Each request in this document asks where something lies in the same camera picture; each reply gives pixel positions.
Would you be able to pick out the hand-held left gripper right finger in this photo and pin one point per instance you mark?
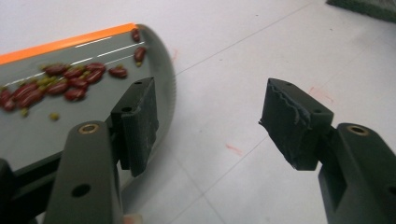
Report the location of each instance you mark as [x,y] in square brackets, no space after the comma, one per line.
[342,161]

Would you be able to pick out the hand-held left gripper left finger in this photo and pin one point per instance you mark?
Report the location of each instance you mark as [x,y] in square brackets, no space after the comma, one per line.
[90,174]

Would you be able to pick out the grey dustpan with orange edge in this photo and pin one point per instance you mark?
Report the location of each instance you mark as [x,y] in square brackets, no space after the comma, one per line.
[37,137]

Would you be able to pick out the pile of mixed beans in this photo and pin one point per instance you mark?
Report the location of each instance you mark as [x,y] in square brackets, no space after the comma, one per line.
[62,84]

